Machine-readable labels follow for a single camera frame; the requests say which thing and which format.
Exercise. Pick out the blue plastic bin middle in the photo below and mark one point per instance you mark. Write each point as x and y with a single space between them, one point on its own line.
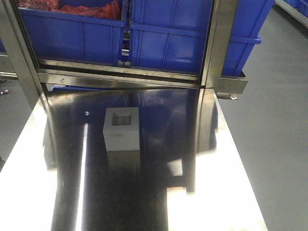
169 34

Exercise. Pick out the blue bin with red items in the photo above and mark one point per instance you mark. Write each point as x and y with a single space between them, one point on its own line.
76 37

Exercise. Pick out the stainless steel shelf frame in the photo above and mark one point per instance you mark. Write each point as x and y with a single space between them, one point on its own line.
20 63

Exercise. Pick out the blue plastic bin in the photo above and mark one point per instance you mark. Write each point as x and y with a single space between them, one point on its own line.
249 19
169 34

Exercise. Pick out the blue plastic bin right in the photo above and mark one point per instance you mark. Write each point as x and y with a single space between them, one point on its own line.
249 19

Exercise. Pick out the red mesh bagged items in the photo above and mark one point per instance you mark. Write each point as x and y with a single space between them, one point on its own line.
108 11

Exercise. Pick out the gray square hollow base block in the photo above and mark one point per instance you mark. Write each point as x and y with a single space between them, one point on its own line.
121 129

